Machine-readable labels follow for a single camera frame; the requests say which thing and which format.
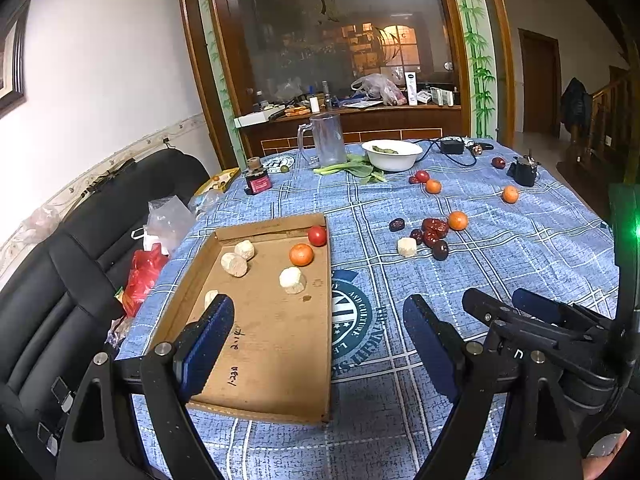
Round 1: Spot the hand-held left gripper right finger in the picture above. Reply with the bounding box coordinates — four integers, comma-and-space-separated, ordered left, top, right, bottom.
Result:
402, 294, 586, 480

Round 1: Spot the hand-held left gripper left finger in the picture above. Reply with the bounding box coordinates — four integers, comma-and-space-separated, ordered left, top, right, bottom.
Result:
55, 294, 236, 480

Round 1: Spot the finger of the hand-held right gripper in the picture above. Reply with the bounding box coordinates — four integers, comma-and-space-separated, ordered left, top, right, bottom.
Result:
511, 288, 608, 333
461, 287, 568, 348

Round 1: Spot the brown cardboard tray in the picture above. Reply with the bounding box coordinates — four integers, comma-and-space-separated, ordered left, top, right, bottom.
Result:
114, 212, 333, 426

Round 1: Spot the white sugarcane piece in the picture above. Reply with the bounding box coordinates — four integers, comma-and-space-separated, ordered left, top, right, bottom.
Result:
279, 267, 307, 295

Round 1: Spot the person's right hand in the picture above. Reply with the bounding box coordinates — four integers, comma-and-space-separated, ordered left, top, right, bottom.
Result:
582, 430, 632, 480

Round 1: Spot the red plastic bag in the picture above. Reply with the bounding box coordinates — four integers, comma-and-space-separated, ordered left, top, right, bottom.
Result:
121, 242, 170, 318

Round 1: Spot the crumpled clear plastic bag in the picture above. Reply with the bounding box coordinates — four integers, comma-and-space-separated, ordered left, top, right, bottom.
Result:
131, 195, 197, 256

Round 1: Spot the small black case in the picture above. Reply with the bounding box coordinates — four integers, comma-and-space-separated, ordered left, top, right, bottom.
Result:
506, 150, 541, 188

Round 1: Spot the wooden stair railing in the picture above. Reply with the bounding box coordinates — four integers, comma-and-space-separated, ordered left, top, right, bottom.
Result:
557, 67, 636, 211

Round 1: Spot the black sofa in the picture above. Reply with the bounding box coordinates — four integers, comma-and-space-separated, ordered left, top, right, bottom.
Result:
0, 149, 211, 480

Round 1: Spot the yellow packet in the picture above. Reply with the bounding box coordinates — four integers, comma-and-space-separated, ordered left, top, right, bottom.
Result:
194, 167, 241, 201

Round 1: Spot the dark bottle with red label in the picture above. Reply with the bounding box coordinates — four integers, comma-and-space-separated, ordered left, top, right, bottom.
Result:
244, 157, 273, 196

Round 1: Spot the black backpack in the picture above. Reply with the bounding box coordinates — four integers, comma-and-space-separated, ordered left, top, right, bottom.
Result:
560, 77, 593, 128

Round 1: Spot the white bowl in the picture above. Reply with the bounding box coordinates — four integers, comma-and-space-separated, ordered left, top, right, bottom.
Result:
361, 140, 424, 172

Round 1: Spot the green leafy vegetable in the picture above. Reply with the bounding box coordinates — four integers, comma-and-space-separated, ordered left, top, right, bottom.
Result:
345, 154, 387, 184

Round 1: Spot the green scallion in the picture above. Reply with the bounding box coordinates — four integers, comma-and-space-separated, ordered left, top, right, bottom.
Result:
313, 161, 358, 176

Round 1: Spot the wooden door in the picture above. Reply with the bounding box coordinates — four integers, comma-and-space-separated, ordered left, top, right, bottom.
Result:
517, 28, 563, 136

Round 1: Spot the flat white box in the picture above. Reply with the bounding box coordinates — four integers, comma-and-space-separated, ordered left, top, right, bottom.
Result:
234, 112, 271, 129

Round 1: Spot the clear glass pitcher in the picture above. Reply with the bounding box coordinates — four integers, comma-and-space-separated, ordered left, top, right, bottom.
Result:
297, 113, 347, 167

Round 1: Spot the clear plastic bag with goods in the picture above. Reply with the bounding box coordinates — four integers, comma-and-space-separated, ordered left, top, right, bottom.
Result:
350, 73, 407, 107

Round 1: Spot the wooden glass partition cabinet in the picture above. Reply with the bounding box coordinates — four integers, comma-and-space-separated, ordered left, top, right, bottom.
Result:
175, 0, 516, 171

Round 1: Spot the dark framed picture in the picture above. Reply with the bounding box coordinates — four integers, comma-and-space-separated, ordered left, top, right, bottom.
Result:
0, 7, 28, 118

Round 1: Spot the black power adapter with cable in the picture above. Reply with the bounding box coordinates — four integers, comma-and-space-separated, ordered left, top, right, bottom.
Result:
415, 136, 478, 167

